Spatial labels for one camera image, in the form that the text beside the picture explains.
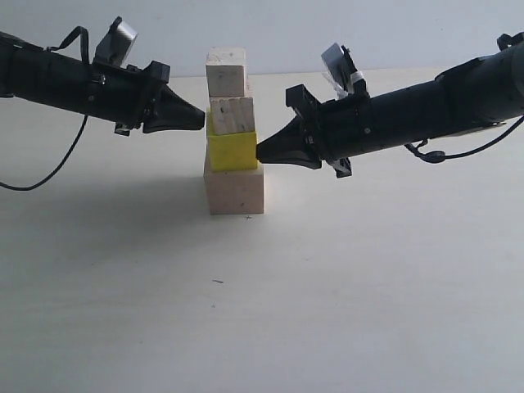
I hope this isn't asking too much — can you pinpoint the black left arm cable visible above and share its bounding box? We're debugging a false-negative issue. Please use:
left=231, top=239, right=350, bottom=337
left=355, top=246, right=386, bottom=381
left=0, top=26, right=91, bottom=192

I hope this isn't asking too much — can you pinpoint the large wooden cube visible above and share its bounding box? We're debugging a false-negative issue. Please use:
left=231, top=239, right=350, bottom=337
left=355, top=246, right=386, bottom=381
left=203, top=155, right=265, bottom=215

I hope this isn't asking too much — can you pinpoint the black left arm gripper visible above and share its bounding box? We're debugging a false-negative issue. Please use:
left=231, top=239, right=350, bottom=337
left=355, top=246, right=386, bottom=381
left=84, top=61, right=206, bottom=135

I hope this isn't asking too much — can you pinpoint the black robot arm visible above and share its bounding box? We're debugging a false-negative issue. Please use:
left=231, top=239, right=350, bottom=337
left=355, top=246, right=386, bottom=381
left=287, top=33, right=523, bottom=177

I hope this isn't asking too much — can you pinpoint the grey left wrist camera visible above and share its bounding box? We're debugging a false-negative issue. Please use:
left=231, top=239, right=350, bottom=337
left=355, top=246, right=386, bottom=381
left=93, top=16, right=138, bottom=67

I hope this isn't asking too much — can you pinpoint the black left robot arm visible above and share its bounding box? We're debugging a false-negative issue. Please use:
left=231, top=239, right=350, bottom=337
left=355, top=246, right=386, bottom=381
left=1, top=26, right=206, bottom=136

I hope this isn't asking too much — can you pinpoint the yellow cube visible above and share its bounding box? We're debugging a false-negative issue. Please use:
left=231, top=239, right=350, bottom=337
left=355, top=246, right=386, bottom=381
left=206, top=107, right=259, bottom=172

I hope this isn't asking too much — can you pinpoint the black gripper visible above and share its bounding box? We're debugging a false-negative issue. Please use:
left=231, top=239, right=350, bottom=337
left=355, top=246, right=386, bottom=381
left=255, top=84, right=370, bottom=178

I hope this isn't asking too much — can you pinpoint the small wooden cube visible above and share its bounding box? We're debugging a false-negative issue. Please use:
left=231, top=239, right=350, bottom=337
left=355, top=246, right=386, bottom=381
left=206, top=47, right=246, bottom=97

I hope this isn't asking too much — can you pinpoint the medium wooden cube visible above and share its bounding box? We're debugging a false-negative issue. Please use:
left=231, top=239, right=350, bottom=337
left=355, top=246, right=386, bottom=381
left=210, top=83, right=255, bottom=135

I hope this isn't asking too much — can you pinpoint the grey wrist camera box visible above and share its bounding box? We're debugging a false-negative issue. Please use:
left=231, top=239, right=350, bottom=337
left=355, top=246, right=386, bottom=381
left=321, top=43, right=355, bottom=99

